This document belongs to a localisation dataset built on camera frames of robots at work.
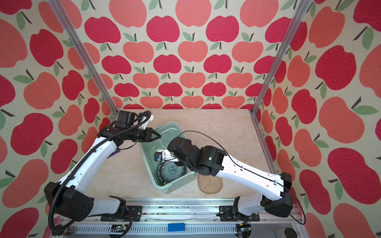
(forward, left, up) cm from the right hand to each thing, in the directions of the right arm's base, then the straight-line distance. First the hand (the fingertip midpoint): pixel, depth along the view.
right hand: (179, 145), depth 65 cm
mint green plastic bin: (+9, +23, -23) cm, 34 cm away
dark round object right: (-25, -49, -21) cm, 59 cm away
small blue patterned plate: (-2, +7, -27) cm, 28 cm away
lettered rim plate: (-3, +14, -28) cm, 31 cm away
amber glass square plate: (-6, -16, -31) cm, 35 cm away
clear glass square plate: (+8, +8, -5) cm, 12 cm away
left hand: (+6, +11, -5) cm, 14 cm away
